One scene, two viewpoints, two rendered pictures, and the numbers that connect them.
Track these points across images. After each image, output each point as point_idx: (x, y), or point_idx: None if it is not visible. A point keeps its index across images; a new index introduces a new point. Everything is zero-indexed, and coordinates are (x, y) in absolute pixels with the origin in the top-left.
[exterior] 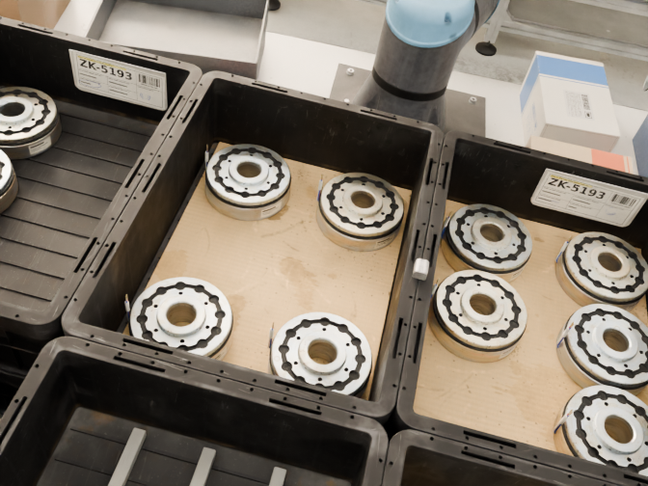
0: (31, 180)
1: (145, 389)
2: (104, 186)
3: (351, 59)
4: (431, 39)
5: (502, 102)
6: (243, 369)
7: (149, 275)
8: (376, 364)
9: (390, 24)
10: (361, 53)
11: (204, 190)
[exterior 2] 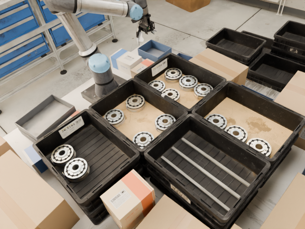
0: (83, 158)
1: (159, 146)
2: (95, 145)
3: (77, 91)
4: (107, 67)
5: (112, 71)
6: (167, 127)
7: None
8: None
9: (97, 72)
10: (76, 88)
11: None
